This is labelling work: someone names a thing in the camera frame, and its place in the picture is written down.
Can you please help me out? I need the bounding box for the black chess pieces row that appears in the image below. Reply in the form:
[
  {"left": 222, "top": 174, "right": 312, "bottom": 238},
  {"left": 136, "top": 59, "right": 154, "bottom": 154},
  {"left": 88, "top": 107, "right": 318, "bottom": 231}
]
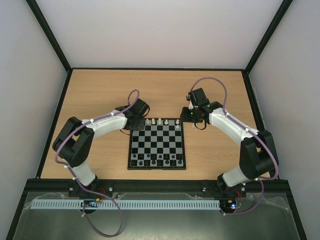
[{"left": 128, "top": 153, "right": 186, "bottom": 168}]

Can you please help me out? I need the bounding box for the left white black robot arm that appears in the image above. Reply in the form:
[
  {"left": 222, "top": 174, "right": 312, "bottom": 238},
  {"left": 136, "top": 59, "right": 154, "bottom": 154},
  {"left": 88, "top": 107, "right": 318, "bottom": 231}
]
[{"left": 52, "top": 104, "right": 150, "bottom": 187}]

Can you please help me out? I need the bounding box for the black and silver chessboard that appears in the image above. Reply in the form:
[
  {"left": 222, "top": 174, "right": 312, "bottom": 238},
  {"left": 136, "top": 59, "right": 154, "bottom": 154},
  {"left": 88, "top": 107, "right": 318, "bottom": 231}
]
[{"left": 127, "top": 118, "right": 187, "bottom": 170}]

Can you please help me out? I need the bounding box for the grey slotted cable duct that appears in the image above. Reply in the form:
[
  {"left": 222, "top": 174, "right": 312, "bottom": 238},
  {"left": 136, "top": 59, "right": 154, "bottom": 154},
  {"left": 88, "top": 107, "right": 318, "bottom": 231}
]
[{"left": 30, "top": 199, "right": 220, "bottom": 210}]

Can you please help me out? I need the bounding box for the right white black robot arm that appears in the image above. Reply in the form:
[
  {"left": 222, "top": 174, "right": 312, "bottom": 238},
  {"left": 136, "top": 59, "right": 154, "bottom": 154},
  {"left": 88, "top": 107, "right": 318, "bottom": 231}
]
[{"left": 180, "top": 101, "right": 279, "bottom": 196}]

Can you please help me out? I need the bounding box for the black aluminium frame rail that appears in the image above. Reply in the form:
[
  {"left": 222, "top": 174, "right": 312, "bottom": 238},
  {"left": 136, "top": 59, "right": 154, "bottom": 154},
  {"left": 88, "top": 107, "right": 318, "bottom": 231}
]
[{"left": 24, "top": 178, "right": 291, "bottom": 198}]

